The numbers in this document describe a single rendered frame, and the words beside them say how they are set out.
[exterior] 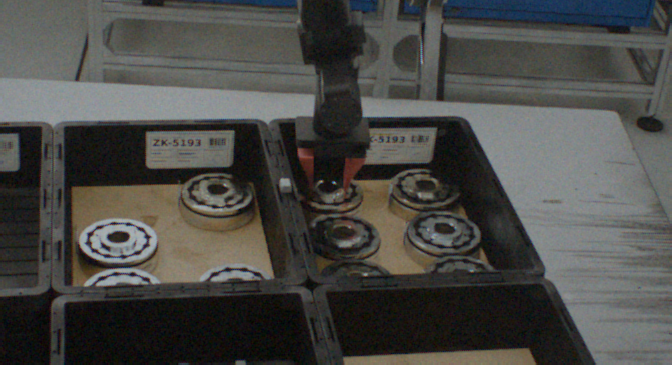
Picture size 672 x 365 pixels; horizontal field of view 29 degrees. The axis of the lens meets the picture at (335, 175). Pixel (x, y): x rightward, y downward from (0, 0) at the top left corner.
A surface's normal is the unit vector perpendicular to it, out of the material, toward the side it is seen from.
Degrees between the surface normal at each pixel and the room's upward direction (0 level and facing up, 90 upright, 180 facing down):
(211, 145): 90
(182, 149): 90
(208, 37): 0
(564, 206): 0
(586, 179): 0
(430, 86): 65
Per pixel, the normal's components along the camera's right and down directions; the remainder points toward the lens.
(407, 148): 0.18, 0.53
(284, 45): 0.08, -0.85
